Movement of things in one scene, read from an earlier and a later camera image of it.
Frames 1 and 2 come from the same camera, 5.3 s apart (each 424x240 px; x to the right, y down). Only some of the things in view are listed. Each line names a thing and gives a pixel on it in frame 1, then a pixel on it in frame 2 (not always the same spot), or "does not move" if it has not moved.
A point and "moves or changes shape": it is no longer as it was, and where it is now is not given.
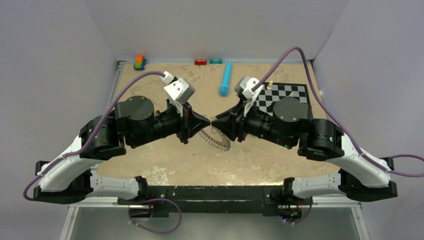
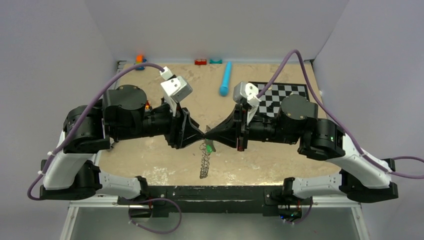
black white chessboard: [272, 91] does not move
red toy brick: [200, 62] does not move
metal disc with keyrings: [216, 137] moves or changes shape
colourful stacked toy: [140, 63] does not move
